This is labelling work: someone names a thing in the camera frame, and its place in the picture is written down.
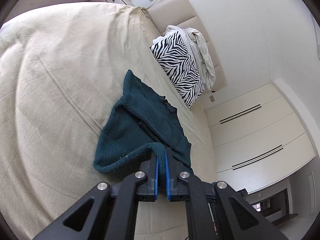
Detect small wall socket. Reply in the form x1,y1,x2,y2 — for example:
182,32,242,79
209,95,215,102

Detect white wardrobe with black handles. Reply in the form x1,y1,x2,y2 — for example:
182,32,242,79
205,83,316,194

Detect beige upholstered headboard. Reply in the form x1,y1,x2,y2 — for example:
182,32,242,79
148,0,227,93

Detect beige bed sheet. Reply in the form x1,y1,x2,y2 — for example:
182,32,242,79
1,2,217,239

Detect zebra print pillow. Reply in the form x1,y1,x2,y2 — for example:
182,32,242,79
150,30,204,108

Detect dark teal knit sweater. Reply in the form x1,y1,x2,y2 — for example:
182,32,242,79
93,70,193,189

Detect crumpled white duvet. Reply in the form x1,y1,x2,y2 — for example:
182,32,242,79
165,25,216,90

